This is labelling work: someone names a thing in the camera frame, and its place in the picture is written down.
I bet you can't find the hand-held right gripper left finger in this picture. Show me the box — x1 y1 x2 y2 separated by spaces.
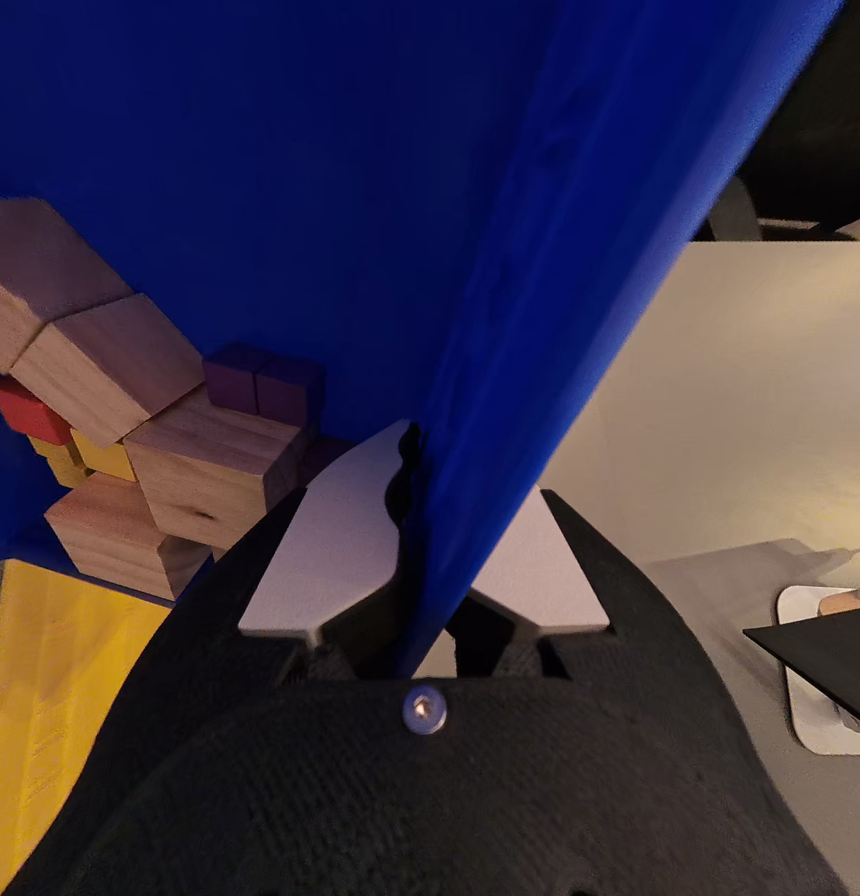
238 420 420 646

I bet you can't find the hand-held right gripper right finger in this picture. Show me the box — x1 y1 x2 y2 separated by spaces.
447 486 611 676

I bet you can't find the pile of wooden cubes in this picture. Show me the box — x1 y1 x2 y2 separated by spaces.
0 198 354 603

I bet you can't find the yellow plastic box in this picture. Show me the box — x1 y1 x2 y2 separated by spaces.
0 559 173 896

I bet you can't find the blue plastic box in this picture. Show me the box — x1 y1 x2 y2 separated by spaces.
0 0 847 679

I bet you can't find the white desk panel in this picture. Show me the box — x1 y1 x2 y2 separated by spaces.
542 241 860 561

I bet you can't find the instruction sheet on stand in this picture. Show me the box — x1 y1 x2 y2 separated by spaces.
744 570 860 756

